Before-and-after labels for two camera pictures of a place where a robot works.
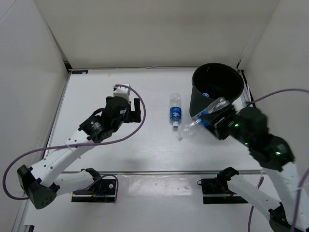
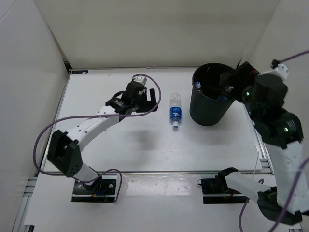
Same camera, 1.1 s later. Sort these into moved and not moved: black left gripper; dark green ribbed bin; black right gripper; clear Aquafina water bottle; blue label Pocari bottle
Moved: black left gripper; clear Aquafina water bottle; black right gripper
Not moved: dark green ribbed bin; blue label Pocari bottle
